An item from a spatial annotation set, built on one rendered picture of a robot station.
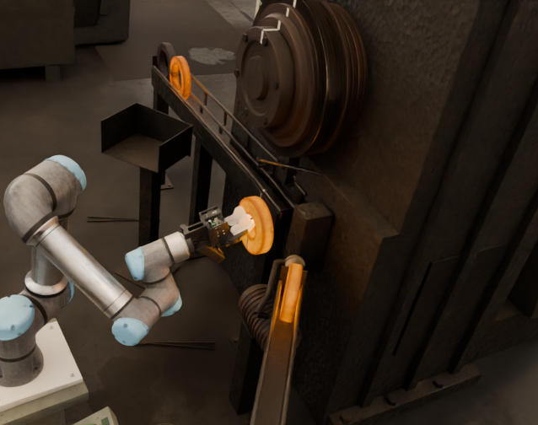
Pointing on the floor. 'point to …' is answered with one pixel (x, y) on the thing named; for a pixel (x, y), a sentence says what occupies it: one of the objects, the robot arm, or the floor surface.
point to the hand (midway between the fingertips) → (255, 219)
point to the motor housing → (250, 348)
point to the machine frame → (418, 203)
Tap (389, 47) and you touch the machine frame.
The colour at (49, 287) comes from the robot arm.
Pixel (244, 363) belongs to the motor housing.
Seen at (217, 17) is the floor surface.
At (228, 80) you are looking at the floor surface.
